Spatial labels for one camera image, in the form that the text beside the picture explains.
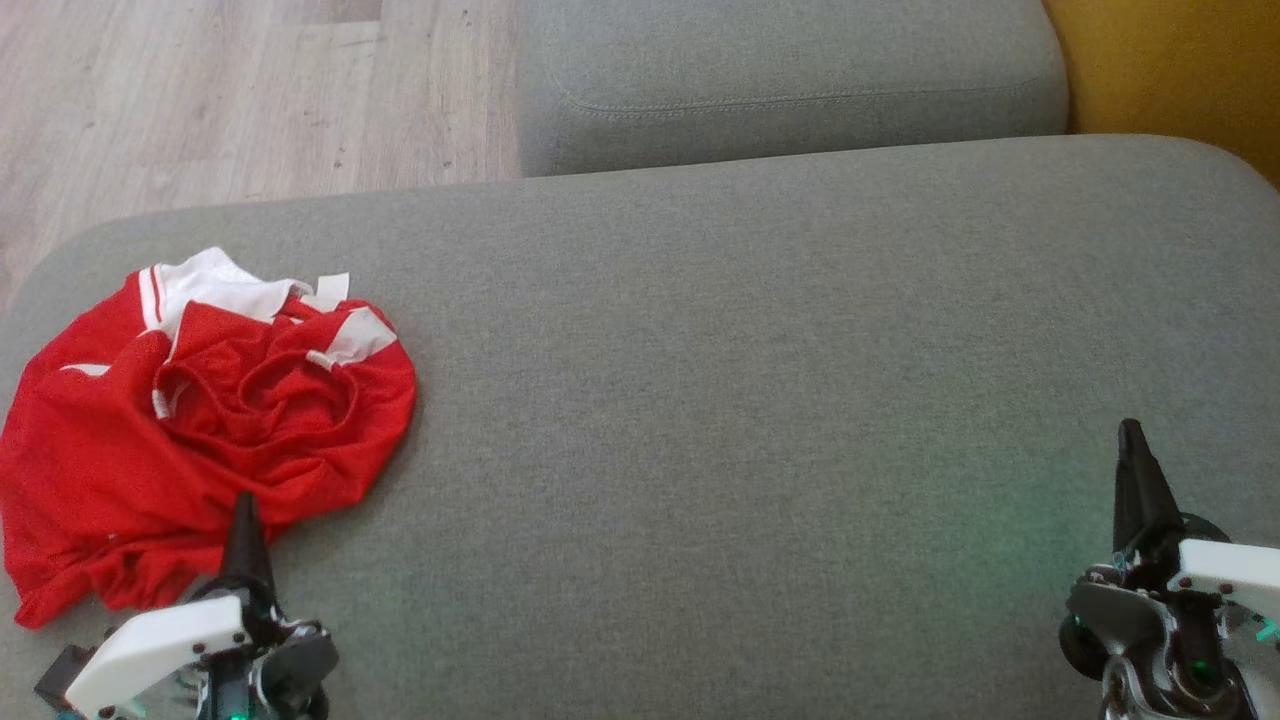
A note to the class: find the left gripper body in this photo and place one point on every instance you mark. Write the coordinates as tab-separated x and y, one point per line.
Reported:
160	645

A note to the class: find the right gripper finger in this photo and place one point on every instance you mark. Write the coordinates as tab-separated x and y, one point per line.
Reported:
1140	500

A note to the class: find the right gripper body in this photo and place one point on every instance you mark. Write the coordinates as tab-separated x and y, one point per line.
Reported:
1220	575

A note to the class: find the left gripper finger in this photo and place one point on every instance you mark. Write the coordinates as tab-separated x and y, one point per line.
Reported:
247	560

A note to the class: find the red mesh garment white band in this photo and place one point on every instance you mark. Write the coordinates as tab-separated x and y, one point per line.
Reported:
300	420

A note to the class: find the red jersey white striped trim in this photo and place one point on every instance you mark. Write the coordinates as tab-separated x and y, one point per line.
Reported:
70	470

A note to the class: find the yellow sofa back cushion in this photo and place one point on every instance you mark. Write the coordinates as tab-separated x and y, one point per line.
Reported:
1180	70

